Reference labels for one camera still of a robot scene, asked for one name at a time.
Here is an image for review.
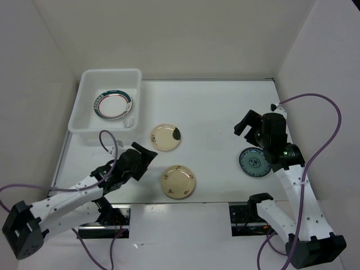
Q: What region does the clear glass cup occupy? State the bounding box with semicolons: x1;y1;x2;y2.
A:
123;116;135;128

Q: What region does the white plate dark green rim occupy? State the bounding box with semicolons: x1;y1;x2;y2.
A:
92;92;133;122

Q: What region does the white plate red green rim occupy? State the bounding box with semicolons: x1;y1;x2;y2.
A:
92;88;134;121

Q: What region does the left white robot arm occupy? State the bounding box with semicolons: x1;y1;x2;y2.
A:
2;142;157;260

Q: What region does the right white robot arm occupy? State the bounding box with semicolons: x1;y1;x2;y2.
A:
234;110;347;269

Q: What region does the white plastic bin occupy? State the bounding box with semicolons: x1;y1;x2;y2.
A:
68;68;142;146

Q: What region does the beige plate with black patch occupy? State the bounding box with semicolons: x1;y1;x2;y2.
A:
150;123;181;152

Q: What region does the teal patterned small plate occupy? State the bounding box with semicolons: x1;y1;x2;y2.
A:
238;147;272;178

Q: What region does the beige plate with red marks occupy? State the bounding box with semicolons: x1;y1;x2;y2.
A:
159;165;196;200

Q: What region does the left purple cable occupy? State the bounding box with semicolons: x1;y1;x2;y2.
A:
0;129;129;270

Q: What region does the purple cable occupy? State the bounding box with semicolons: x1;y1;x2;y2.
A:
257;92;343;270
0;129;129;270

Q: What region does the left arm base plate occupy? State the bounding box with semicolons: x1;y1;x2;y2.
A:
77;204;131;239

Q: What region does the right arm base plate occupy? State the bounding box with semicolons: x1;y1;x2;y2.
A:
228;202;273;237

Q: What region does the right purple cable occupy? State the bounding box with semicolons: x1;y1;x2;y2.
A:
257;92;343;270

